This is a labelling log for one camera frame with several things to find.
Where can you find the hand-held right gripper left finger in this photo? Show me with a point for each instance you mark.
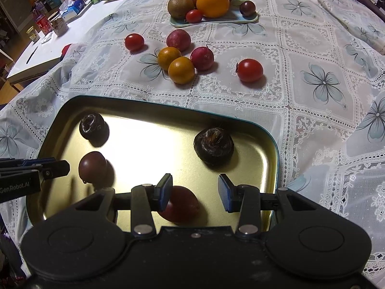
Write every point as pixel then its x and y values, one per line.
pixel 164 191

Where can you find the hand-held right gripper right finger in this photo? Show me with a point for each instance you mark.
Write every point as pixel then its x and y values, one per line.
pixel 225 194

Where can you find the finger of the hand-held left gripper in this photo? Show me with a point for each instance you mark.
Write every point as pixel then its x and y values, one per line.
pixel 57 168
pixel 36 161

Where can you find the dark red plum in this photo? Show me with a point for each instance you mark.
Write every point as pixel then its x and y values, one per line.
pixel 183 204

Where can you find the gold metal tray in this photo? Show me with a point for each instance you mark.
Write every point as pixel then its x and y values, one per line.
pixel 150 144

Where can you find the dark purple plum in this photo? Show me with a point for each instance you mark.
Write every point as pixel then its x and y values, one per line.
pixel 92 166
pixel 247 8

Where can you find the large dark water chestnut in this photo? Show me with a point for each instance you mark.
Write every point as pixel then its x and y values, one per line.
pixel 213 147

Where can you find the small dark water chestnut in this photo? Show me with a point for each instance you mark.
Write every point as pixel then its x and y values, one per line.
pixel 92 126

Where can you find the white side table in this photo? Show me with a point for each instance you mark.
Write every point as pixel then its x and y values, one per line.
pixel 45 55

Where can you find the black pen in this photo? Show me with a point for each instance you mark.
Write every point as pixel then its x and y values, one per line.
pixel 31 54

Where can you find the small orange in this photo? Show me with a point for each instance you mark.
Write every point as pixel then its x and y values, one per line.
pixel 181 70
pixel 168 56

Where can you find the red cherry tomato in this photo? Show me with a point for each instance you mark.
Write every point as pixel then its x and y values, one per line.
pixel 134 42
pixel 194 16
pixel 250 70

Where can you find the small glass jar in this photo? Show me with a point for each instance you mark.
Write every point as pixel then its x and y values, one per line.
pixel 32 34

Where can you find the red can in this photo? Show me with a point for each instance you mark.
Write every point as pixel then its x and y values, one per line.
pixel 43 24

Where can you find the red radish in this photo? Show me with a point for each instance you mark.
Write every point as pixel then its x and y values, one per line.
pixel 203 57
pixel 178 40

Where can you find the blue tissue box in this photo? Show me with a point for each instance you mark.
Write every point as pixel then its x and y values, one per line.
pixel 72 7

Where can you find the light green plate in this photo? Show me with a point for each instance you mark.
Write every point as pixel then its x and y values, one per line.
pixel 228 20

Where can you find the brown kiwi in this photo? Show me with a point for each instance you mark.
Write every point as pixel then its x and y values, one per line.
pixel 180 7

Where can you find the large orange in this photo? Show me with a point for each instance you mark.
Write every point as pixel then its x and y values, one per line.
pixel 213 3

